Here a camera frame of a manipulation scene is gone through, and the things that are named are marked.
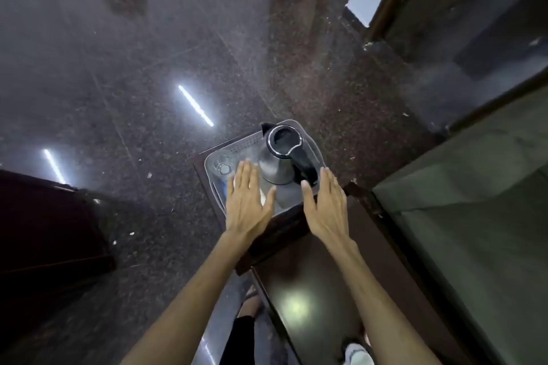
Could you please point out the person's left hand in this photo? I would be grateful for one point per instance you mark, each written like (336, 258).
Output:
(246, 206)

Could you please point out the person's right hand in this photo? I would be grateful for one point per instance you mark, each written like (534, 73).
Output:
(329, 215)

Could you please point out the clear zip bag blue seal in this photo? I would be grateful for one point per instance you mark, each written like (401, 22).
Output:
(262, 197)

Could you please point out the clear drinking glass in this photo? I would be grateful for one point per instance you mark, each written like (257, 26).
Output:
(224, 166)

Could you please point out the steel kettle with black lid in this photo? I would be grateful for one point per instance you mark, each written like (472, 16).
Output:
(278, 159)

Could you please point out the grey perforated plastic tray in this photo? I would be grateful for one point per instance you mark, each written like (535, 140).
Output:
(242, 146)

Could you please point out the person's left forearm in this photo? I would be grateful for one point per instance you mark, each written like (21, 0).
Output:
(192, 300)

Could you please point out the person's right forearm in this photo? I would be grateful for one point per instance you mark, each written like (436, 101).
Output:
(376, 309)

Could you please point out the dark wooden coffee table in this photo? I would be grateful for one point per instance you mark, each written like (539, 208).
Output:
(317, 275)

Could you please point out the person's left foot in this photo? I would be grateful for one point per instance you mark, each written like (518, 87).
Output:
(249, 305)

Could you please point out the person's black trousers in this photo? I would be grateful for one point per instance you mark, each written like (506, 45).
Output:
(239, 343)

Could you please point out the small dark wooden side table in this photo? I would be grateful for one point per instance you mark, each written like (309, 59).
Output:
(274, 236)

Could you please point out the green fabric armchair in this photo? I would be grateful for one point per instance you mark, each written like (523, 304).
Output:
(471, 215)

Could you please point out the dark wooden furniture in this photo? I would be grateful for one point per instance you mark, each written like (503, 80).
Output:
(47, 232)

